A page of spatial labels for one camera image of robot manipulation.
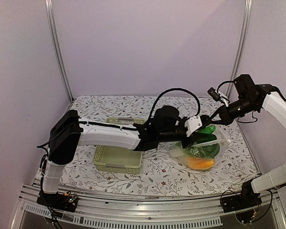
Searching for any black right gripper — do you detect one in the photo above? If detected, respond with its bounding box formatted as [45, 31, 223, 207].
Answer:
[207, 96, 258, 126]

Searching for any light green cucumber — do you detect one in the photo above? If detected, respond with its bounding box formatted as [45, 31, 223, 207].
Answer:
[198, 125, 216, 135]

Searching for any clear zip top bag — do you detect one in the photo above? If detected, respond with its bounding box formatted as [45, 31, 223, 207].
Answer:
[169, 125, 231, 170]

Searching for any white green bok choy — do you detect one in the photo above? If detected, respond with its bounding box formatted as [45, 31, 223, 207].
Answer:
[169, 134, 220, 158]

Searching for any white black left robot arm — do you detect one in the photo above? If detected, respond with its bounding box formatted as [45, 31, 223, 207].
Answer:
[38, 106, 203, 207]

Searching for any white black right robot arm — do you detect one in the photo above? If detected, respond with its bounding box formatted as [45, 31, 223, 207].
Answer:
[210, 74, 286, 208]

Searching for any floral patterned table mat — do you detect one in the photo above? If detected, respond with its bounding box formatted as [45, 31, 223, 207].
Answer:
[33, 95, 262, 198]

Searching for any pale green plastic basket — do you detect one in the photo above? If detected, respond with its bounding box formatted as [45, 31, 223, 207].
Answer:
[92, 117, 145, 174]

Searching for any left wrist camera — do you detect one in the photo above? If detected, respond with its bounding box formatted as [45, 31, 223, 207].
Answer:
[184, 115, 211, 137]

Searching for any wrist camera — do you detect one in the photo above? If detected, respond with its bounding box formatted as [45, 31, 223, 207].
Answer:
[184, 115, 211, 137]
[207, 87, 230, 107]

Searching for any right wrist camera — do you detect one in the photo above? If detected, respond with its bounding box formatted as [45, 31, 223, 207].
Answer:
[207, 87, 230, 107]

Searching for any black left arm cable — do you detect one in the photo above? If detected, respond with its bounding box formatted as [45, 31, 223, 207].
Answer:
[147, 88, 201, 125]

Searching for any aluminium front rail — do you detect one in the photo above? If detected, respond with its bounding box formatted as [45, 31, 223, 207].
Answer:
[12, 185, 286, 229]

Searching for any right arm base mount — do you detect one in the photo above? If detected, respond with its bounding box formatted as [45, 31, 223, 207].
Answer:
[220, 180, 262, 213]

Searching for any right aluminium frame post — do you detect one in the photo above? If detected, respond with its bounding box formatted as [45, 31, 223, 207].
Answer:
[226, 0, 253, 96]

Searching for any aluminium frame post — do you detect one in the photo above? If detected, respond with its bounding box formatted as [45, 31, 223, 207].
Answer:
[44, 0, 74, 102]
[226, 0, 253, 96]

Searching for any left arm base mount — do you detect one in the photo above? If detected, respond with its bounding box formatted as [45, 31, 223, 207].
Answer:
[37, 191, 79, 213]

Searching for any left aluminium frame post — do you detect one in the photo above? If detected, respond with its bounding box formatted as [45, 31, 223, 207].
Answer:
[44, 0, 74, 102]

